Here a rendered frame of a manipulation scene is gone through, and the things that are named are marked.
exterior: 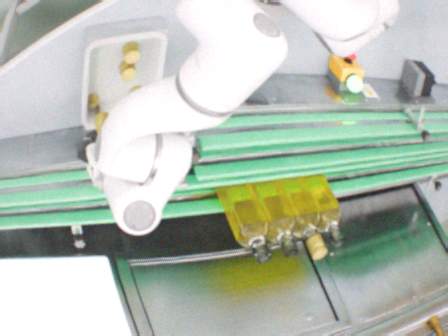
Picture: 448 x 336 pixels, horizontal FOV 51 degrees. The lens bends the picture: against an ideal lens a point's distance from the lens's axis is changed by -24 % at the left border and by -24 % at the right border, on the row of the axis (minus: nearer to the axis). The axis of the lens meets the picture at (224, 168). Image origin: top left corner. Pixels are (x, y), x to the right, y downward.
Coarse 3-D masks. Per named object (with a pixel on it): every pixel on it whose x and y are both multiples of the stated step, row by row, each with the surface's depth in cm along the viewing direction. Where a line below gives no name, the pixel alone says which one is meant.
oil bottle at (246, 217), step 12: (228, 192) 118; (240, 192) 119; (252, 192) 119; (228, 204) 118; (240, 204) 116; (252, 204) 116; (228, 216) 119; (240, 216) 114; (252, 216) 114; (264, 216) 115; (240, 228) 113; (252, 228) 112; (264, 228) 113; (240, 240) 114
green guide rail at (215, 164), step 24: (288, 144) 126; (312, 144) 128; (336, 144) 129; (360, 144) 131; (384, 144) 133; (408, 144) 135; (432, 144) 137; (216, 168) 118; (240, 168) 119; (264, 168) 120; (288, 168) 121
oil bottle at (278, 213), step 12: (276, 180) 122; (264, 192) 119; (276, 192) 120; (264, 204) 117; (276, 204) 117; (288, 204) 118; (276, 216) 115; (288, 216) 115; (276, 228) 113; (288, 228) 114; (276, 240) 115
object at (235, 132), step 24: (240, 120) 118; (264, 120) 119; (288, 120) 120; (312, 120) 122; (336, 120) 124; (360, 120) 126; (384, 120) 128; (408, 120) 131; (432, 120) 134; (216, 144) 112; (240, 144) 113; (264, 144) 115
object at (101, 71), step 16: (160, 32) 105; (96, 48) 109; (112, 48) 110; (144, 48) 113; (160, 48) 107; (96, 64) 112; (112, 64) 113; (144, 64) 116; (160, 64) 109; (96, 80) 115; (112, 80) 116; (144, 80) 119; (112, 96) 119
